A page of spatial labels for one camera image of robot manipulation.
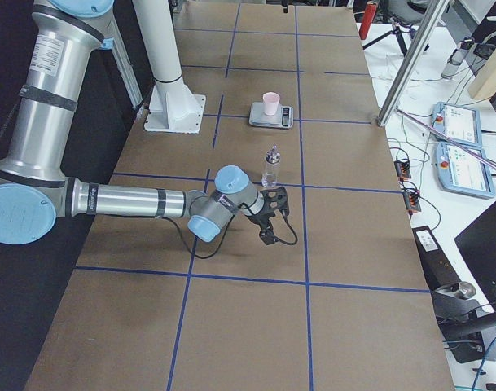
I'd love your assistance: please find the lower teach pendant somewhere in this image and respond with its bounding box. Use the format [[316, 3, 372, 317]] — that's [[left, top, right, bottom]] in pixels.
[[435, 142, 496, 199]]

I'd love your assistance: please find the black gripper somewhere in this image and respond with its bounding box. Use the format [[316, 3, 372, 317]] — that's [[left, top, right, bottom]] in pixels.
[[247, 207, 277, 245]]

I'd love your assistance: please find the red water bottle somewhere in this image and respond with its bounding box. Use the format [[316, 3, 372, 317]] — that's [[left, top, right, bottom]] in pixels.
[[358, 1, 377, 40]]

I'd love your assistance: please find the black camera tripod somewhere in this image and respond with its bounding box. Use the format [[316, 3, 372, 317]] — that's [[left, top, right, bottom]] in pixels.
[[362, 17, 421, 56]]

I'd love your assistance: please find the metal rod green handle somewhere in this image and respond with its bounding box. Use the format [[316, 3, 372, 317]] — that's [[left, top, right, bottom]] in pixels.
[[395, 106, 496, 192]]

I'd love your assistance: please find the lower orange terminal block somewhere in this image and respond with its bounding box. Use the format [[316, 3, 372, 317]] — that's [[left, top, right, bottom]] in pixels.
[[402, 189, 421, 216]]

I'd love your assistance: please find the silver digital kitchen scale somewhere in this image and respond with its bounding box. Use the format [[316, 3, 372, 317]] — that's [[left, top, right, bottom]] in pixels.
[[248, 102, 294, 129]]

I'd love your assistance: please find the black box white label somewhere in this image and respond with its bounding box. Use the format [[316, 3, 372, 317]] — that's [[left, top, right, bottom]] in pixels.
[[412, 226, 461, 291]]

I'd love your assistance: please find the wooden board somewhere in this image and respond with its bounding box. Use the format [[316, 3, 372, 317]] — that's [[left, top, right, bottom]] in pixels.
[[468, 49, 496, 100]]

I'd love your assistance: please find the black computer monitor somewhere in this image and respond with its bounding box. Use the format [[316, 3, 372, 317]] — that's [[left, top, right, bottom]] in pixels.
[[454, 201, 496, 309]]

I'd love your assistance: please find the pink plastic cup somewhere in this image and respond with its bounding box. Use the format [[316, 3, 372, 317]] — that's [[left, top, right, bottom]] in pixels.
[[262, 91, 280, 116]]

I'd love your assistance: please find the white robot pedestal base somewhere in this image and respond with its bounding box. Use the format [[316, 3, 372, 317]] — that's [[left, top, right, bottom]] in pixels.
[[133, 0, 206, 134]]

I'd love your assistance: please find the aluminium frame post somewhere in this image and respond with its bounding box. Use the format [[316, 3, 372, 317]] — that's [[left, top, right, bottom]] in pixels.
[[376, 0, 450, 127]]

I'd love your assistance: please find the orange terminal block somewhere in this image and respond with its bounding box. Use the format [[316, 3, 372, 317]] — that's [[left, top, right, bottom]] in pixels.
[[402, 189, 421, 216], [394, 160, 411, 181]]

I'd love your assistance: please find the upper orange terminal block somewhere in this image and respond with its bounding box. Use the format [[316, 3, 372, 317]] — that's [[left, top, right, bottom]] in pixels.
[[394, 160, 411, 181]]

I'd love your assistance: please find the upper teach pendant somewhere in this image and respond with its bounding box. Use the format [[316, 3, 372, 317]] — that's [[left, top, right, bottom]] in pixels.
[[432, 102, 482, 147]]

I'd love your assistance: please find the glass sauce bottle metal cap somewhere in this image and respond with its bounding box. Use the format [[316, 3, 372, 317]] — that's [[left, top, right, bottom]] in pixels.
[[261, 145, 281, 188]]

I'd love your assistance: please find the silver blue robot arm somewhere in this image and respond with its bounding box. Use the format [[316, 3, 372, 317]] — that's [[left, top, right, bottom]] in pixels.
[[0, 1, 274, 244]]

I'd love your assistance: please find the teach pendant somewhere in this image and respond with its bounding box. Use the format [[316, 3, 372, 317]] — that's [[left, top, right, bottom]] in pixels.
[[432, 102, 482, 147], [435, 142, 496, 199]]

